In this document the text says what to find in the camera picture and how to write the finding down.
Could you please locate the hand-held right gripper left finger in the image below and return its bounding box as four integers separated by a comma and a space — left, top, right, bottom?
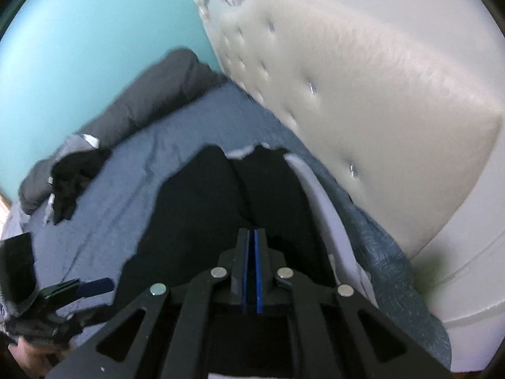
45, 227, 251, 379

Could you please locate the folded light grey cloth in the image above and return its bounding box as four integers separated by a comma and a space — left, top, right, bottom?
231, 148, 376, 313

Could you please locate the dark grey rolled duvet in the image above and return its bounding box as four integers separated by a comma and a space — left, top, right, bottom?
18, 48, 230, 216

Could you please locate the person's left hand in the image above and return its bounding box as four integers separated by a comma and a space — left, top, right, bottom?
8, 343, 68, 379

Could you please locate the light grey garment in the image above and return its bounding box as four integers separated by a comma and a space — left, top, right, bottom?
42, 193, 56, 226

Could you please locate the black sweater with white trim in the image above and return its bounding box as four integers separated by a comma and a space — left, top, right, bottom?
112, 145, 341, 379

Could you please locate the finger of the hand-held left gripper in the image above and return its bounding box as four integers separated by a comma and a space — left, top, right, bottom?
45, 277, 115, 299
65, 306, 119, 331

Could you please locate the cream tufted headboard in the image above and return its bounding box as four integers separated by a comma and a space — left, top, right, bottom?
193, 0, 505, 321

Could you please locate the grey garment with white stripe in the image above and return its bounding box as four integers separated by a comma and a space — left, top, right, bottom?
59, 134, 100, 155

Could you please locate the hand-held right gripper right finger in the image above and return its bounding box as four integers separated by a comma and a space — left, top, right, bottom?
254, 227, 454, 379

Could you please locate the black garment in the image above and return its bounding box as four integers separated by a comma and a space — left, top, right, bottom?
50, 148, 113, 226

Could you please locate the blue patterned bed sheet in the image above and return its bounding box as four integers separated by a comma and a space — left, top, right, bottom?
8, 83, 453, 372

